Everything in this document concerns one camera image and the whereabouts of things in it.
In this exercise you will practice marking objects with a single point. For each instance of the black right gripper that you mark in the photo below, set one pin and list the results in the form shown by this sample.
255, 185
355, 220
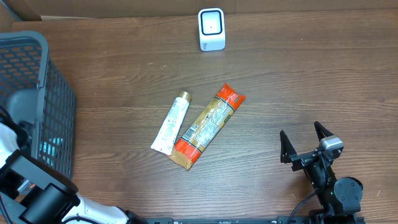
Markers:
288, 154

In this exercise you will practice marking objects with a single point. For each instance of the orange spaghetti packet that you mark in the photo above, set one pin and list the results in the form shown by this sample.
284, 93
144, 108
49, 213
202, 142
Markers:
204, 129

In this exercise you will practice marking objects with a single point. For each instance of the white tube gold cap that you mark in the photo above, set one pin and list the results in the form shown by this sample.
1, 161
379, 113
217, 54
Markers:
165, 139

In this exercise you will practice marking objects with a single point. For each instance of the colourful packet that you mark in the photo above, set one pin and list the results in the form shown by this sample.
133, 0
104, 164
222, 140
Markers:
51, 150

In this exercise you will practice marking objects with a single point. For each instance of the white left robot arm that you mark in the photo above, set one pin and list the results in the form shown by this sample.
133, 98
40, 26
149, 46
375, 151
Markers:
32, 192

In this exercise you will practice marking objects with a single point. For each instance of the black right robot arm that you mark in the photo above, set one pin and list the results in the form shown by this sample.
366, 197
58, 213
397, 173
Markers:
339, 198

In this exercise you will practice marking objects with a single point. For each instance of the white barcode scanner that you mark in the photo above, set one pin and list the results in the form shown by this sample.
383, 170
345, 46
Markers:
211, 29

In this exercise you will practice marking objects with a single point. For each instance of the grey plastic mesh basket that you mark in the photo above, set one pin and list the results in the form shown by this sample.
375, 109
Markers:
35, 93

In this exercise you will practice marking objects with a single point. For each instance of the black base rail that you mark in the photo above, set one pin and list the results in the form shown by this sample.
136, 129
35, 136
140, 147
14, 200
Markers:
278, 220

